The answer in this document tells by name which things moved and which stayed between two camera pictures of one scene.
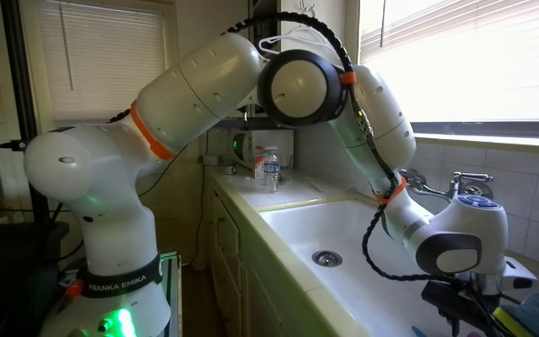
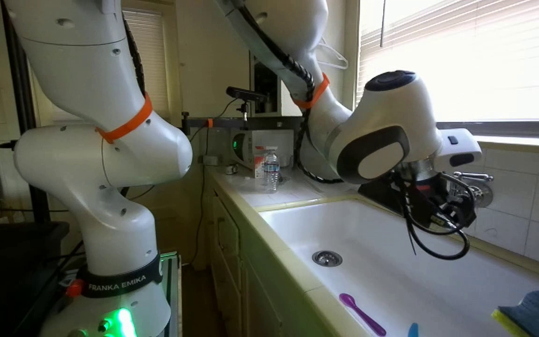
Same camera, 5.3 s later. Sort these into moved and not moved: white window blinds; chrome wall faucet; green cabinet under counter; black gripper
Moved: black gripper
Not moved: chrome wall faucet; white window blinds; green cabinet under counter
